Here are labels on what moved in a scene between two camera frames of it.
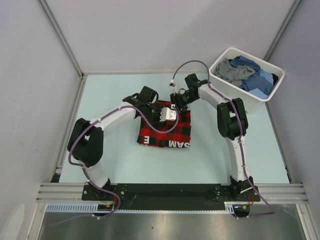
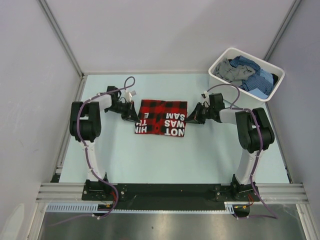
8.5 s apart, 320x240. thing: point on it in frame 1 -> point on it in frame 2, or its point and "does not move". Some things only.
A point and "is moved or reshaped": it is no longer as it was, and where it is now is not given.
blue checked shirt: [258, 81] does not move
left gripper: [157, 120] -> [130, 114]
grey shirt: [234, 75] does not move
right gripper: [176, 99] -> [195, 116]
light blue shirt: [257, 92] does not move
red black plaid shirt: [148, 135] is moved or reshaped
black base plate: [172, 196] does not move
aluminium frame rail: [284, 193] does not move
